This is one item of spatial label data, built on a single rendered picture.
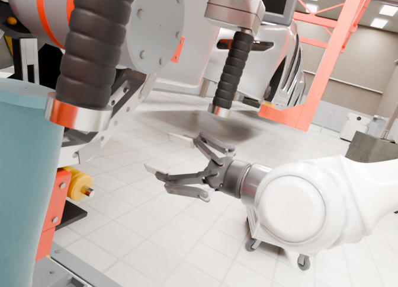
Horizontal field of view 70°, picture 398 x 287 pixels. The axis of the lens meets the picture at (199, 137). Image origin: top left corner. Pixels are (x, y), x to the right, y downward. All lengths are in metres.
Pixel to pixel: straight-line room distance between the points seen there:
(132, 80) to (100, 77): 0.47
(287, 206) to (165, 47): 0.26
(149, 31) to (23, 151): 0.19
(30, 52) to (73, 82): 0.38
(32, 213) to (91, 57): 0.21
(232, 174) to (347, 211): 0.25
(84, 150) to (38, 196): 0.24
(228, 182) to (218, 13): 0.30
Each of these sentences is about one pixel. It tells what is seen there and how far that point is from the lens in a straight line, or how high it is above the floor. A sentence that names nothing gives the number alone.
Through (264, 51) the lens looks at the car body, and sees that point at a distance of 2.98.
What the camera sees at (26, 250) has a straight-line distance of 0.39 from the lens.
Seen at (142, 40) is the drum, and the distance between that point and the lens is 0.36.
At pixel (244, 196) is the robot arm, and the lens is 0.54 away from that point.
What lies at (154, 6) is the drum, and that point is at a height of 0.87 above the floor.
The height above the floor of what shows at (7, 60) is 0.72.
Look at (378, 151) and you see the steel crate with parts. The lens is 4.49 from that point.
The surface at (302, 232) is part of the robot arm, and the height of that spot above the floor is 0.69.
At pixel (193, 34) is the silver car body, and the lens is 1.05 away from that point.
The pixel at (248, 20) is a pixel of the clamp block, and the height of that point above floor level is 0.91.
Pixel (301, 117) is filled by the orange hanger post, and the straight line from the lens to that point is 3.94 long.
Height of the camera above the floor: 0.81
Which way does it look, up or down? 12 degrees down
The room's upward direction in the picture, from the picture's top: 18 degrees clockwise
